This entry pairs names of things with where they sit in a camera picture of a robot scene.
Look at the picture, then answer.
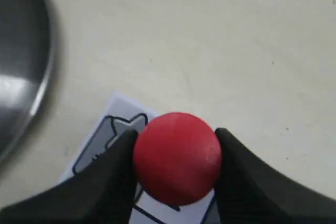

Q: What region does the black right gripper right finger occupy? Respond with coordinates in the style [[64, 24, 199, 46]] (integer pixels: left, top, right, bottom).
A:
[[214, 128, 335, 223]]

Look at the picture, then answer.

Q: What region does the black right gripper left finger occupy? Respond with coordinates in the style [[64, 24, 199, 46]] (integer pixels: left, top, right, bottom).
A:
[[1, 130, 138, 223]]

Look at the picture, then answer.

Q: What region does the red cylinder game piece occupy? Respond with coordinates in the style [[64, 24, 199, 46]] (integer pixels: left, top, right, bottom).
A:
[[133, 112, 222, 206]]

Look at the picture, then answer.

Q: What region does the paper game board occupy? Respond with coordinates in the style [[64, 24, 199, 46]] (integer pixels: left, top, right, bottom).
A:
[[59, 93, 220, 223]]

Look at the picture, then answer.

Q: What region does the round steel plate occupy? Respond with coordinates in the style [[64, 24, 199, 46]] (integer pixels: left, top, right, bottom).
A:
[[1, 0, 56, 161]]

